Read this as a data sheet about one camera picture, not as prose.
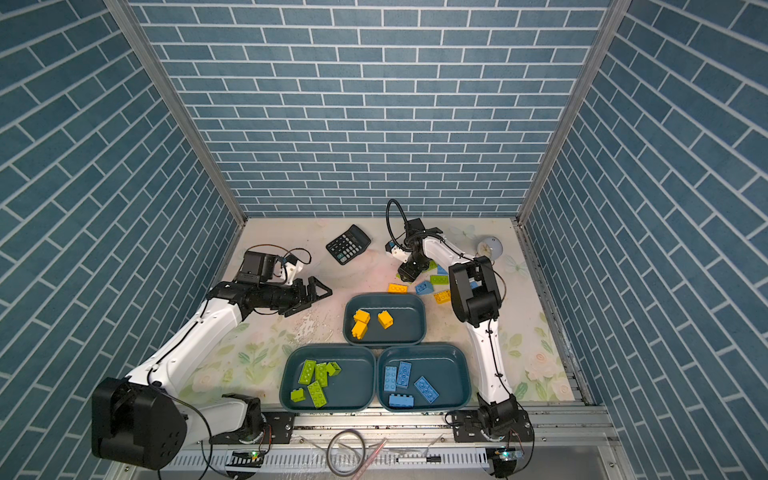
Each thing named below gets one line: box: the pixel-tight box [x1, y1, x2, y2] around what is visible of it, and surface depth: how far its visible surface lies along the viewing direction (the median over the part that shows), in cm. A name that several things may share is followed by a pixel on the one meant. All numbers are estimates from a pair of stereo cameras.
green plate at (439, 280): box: [429, 275, 449, 285], surface depth 104 cm
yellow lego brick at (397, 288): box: [387, 283, 409, 294], surface depth 101 cm
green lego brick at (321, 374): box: [315, 362, 328, 387], surface depth 83 cm
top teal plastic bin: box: [342, 292, 427, 347], surface depth 93 cm
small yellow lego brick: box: [377, 310, 394, 330], surface depth 93 cm
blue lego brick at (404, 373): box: [396, 361, 412, 389], surface depth 84 cm
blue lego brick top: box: [389, 394, 414, 408], surface depth 78 cm
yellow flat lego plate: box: [434, 290, 451, 304], surface depth 98 cm
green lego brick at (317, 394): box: [307, 380, 327, 408], surface depth 80 cm
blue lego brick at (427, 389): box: [414, 375, 440, 404], surface depth 80 cm
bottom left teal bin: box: [279, 344, 377, 413], surface depth 82 cm
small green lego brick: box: [326, 361, 342, 377], surface depth 82 cm
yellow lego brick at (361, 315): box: [353, 309, 371, 324], surface depth 93 cm
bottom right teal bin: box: [377, 343, 472, 412], surface depth 82 cm
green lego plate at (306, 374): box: [298, 359, 317, 385], surface depth 84 cm
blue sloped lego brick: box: [415, 280, 435, 295], surface depth 101 cm
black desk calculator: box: [326, 224, 371, 265], surface depth 112 cm
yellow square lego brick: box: [351, 320, 368, 340], surface depth 90 cm
